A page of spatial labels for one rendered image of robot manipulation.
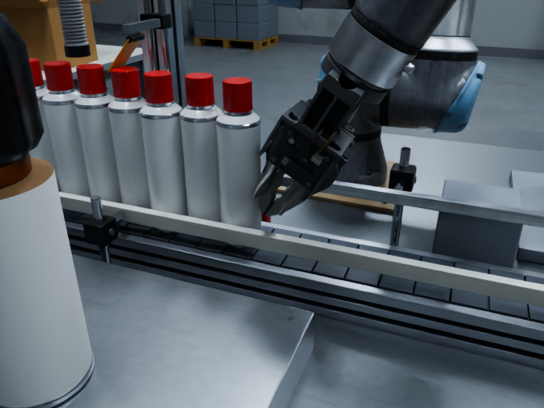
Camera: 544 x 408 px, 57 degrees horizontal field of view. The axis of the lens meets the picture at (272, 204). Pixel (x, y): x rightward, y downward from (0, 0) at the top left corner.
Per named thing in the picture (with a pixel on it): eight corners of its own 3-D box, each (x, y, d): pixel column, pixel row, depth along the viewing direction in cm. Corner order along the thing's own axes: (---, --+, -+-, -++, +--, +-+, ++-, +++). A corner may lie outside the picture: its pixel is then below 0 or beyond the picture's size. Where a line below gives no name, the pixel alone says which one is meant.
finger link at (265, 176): (228, 215, 58) (264, 155, 53) (248, 194, 63) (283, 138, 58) (250, 231, 58) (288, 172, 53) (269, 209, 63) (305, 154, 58)
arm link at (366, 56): (359, 6, 50) (427, 52, 50) (335, 45, 53) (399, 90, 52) (341, 13, 44) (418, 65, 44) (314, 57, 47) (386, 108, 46)
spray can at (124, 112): (116, 217, 70) (93, 68, 61) (147, 205, 74) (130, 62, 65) (138, 229, 67) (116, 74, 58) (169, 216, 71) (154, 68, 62)
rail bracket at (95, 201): (93, 284, 65) (77, 200, 59) (108, 272, 67) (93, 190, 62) (114, 290, 64) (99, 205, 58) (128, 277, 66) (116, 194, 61)
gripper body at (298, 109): (252, 157, 52) (311, 57, 45) (281, 133, 59) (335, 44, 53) (312, 201, 52) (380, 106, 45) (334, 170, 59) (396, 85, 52)
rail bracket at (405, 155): (372, 281, 65) (385, 163, 58) (383, 253, 71) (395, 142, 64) (398, 286, 64) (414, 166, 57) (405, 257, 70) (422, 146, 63)
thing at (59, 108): (56, 209, 73) (25, 65, 64) (80, 195, 77) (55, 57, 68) (85, 215, 71) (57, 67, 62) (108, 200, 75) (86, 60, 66)
